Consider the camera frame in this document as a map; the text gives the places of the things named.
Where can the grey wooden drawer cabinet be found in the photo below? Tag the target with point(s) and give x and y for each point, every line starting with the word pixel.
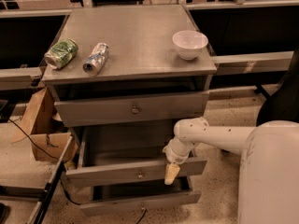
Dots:
pixel 141 61

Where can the small bottle on floor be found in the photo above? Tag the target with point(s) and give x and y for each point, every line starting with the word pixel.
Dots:
pixel 70 165

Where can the grey metal floor rail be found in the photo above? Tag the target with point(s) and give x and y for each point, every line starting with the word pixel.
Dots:
pixel 42 196

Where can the grey bottom drawer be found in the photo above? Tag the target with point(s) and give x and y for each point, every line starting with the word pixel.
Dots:
pixel 140 196

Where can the grey top drawer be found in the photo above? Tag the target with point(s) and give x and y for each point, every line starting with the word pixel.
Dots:
pixel 122 109

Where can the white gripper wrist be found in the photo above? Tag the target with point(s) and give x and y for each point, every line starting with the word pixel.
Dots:
pixel 172 154

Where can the white ceramic bowl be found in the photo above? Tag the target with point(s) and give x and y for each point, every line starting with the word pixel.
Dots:
pixel 189 44

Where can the green crushed soda can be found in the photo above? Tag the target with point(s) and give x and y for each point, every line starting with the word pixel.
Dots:
pixel 61 53

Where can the brown cardboard box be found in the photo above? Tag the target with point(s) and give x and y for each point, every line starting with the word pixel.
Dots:
pixel 46 134

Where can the grey drawer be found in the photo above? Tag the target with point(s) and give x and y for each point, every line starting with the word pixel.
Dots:
pixel 122 109
pixel 121 153
pixel 140 196

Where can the silver blue soda can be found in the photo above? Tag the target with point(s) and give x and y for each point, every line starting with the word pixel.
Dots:
pixel 95 62

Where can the black office chair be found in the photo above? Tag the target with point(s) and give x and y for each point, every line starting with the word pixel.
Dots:
pixel 286 90

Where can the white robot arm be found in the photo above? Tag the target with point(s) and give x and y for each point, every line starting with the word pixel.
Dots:
pixel 268 190

